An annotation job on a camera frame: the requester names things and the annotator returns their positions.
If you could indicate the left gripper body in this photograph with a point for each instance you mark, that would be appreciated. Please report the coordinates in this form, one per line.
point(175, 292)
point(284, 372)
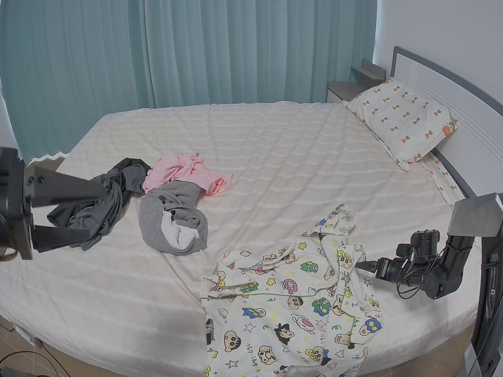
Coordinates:
point(11, 202)

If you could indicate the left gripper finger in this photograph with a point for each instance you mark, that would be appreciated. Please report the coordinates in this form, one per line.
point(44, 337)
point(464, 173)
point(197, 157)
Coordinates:
point(59, 189)
point(51, 238)

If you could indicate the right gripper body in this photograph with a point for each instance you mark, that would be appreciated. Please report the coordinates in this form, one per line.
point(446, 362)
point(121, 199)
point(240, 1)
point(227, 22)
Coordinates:
point(388, 270)

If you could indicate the white printed pyjama top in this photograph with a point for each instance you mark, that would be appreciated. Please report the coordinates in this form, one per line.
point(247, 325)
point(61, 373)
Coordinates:
point(290, 308)

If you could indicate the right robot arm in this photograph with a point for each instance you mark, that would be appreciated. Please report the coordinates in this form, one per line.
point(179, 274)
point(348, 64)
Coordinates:
point(452, 261)

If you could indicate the dark grey garment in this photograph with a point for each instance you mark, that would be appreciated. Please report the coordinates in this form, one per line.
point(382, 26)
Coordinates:
point(118, 202)

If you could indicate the white printed pillowcase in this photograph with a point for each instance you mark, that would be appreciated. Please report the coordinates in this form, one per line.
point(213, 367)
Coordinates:
point(442, 179)

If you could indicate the pink garment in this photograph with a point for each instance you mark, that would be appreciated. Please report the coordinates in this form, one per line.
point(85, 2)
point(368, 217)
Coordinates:
point(177, 171)

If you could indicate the blue-green curtain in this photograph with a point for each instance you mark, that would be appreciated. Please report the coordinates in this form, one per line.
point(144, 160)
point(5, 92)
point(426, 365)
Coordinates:
point(255, 33)
point(78, 53)

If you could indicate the white printed pillow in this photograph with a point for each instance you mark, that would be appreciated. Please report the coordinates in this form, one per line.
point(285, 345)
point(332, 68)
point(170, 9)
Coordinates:
point(401, 120)

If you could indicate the bed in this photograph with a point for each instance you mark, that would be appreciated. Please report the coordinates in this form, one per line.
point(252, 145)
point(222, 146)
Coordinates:
point(275, 151)

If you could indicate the grey bedside table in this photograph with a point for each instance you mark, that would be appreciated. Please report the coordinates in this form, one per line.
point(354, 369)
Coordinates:
point(345, 88)

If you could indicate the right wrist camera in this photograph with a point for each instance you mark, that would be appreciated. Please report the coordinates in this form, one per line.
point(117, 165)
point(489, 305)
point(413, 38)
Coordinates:
point(404, 250)

